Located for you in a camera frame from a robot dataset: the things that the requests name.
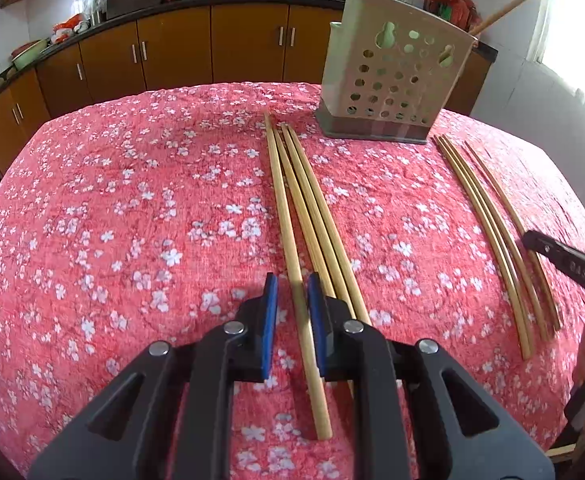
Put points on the thick bamboo chopstick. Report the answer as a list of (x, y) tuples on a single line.
[(292, 260), (317, 220), (330, 220), (297, 200)]

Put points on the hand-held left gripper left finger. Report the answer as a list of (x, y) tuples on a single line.
[(270, 330)]

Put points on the brown lower kitchen cabinets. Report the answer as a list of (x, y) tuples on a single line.
[(172, 45)]

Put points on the light wooden chopstick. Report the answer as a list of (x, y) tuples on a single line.
[(512, 6)]

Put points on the green basin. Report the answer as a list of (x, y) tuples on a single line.
[(30, 54)]

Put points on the perforated plastic chopstick holder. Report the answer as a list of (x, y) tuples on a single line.
[(397, 75)]

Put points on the red and white plastic bag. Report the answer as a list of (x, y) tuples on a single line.
[(67, 27)]

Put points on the red bag of packets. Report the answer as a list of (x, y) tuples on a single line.
[(447, 2)]

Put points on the red floral tablecloth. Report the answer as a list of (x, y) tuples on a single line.
[(122, 210)]

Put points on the clear glassware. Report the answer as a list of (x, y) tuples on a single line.
[(97, 7)]

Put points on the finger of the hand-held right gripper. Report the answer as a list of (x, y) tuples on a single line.
[(567, 260)]

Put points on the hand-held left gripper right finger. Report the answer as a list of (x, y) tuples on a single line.
[(317, 330)]

